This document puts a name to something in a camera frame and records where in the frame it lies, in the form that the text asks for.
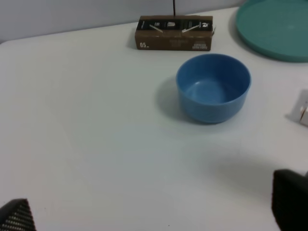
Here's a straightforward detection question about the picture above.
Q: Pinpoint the brown cardboard box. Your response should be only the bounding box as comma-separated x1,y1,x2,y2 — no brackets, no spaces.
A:
135,15,214,51

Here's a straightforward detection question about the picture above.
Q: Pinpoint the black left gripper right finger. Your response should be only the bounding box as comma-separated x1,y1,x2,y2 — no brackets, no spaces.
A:
271,169,308,231

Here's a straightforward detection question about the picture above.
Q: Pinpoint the blue plastic bowl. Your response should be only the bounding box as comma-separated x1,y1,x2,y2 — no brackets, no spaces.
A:
176,53,251,124

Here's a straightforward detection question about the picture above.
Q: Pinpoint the teal round tray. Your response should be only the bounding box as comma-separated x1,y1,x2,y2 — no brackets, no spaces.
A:
235,0,308,63

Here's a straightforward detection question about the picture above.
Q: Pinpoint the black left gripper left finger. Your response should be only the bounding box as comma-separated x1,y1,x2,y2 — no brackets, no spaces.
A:
0,198,36,231

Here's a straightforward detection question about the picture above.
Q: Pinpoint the white paper box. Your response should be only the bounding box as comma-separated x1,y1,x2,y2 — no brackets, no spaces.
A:
289,89,308,127

